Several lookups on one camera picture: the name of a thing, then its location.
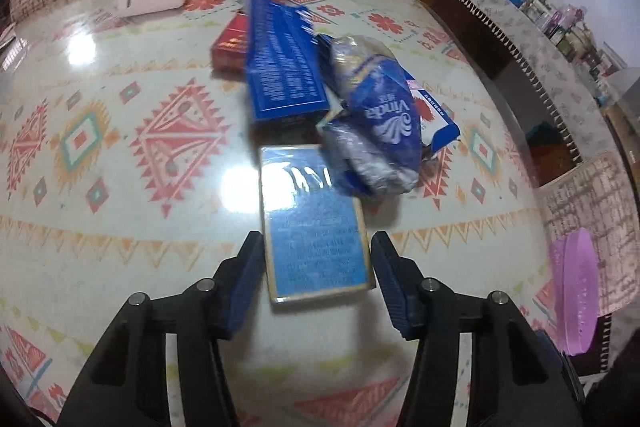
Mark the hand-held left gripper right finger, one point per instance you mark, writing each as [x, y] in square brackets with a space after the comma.
[395, 292]

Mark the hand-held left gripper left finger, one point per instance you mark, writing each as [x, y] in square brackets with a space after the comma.
[245, 287]

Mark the sideboard with patterned cloth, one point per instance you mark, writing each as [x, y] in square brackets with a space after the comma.
[500, 12]

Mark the dark red box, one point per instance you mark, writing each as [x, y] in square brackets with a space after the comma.
[227, 47]

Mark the long blue carton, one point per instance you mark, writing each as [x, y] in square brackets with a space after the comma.
[280, 67]

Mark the blue tissue pack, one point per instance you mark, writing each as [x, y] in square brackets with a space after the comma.
[385, 117]

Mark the purple plastic basket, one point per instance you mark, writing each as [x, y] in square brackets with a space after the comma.
[575, 287]

